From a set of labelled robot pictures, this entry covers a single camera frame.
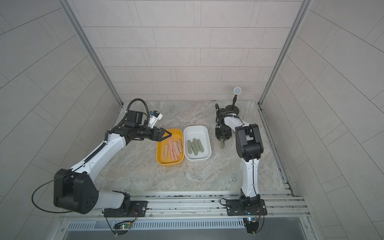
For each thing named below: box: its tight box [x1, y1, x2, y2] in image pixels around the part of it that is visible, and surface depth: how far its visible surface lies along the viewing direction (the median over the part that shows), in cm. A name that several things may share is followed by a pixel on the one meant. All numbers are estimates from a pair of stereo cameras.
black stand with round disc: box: [225, 86, 242, 115], surface depth 104 cm
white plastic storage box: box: [183, 125, 212, 161], surface depth 95 cm
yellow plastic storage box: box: [156, 128, 185, 167], surface depth 91 cm
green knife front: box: [187, 140, 193, 154], surface depth 95 cm
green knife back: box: [220, 138, 225, 149], surface depth 96 cm
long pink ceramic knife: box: [168, 137, 175, 161], surface depth 92 cm
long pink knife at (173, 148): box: [171, 137, 178, 161], surface depth 91 cm
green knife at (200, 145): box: [196, 138, 204, 153], surface depth 93 cm
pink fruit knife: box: [164, 144, 168, 159], surface depth 93 cm
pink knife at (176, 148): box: [173, 141, 180, 156], surface depth 93 cm
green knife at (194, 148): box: [190, 141, 198, 156], surface depth 93 cm
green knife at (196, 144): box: [192, 138, 201, 152], surface depth 95 cm
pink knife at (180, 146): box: [178, 138, 183, 153], surface depth 94 cm
